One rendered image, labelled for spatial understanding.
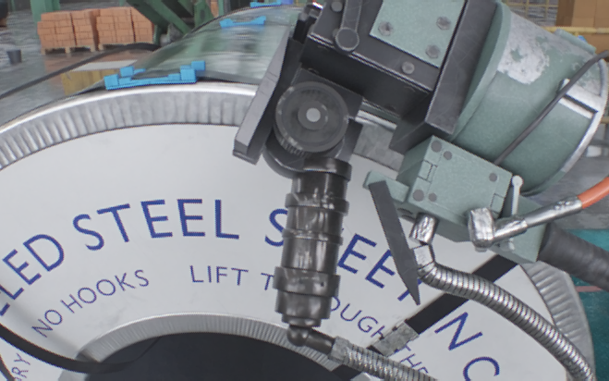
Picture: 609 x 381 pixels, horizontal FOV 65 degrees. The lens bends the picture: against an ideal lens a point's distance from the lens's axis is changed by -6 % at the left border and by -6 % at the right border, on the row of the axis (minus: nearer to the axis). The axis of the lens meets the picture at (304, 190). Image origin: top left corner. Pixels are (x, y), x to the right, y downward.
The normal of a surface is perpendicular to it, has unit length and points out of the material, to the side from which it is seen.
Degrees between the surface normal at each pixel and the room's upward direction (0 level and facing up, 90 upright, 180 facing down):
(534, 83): 68
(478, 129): 108
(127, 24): 90
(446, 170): 58
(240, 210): 90
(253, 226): 90
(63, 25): 90
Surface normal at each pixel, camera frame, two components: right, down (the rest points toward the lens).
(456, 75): 0.15, -0.15
